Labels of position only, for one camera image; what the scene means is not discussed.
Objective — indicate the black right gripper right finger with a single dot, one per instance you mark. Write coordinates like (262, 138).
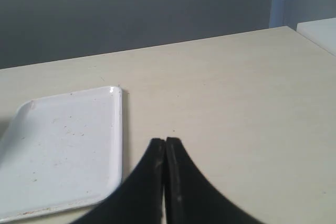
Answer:
(190, 197)

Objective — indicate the white rectangular tray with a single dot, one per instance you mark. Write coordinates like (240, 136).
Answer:
(61, 152)

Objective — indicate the white side table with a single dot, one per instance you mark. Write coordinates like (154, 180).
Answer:
(321, 32)

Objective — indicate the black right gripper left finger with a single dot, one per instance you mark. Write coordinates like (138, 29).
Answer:
(139, 198)

